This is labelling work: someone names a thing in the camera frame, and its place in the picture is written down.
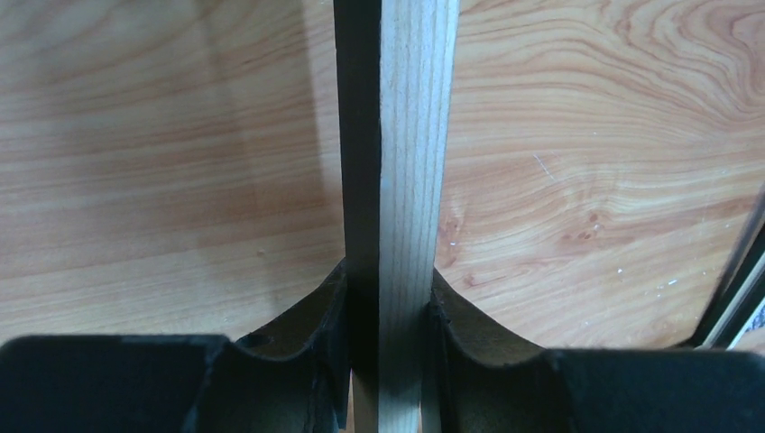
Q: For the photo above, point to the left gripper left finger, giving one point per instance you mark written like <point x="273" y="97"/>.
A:
<point x="290" y="375"/>

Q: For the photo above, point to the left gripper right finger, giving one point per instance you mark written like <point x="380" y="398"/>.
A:
<point x="484" y="378"/>

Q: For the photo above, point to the wooden picture frame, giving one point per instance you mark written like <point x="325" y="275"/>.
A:
<point x="394" y="64"/>

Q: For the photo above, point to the black poker chip case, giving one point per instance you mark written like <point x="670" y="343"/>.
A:
<point x="739" y="292"/>

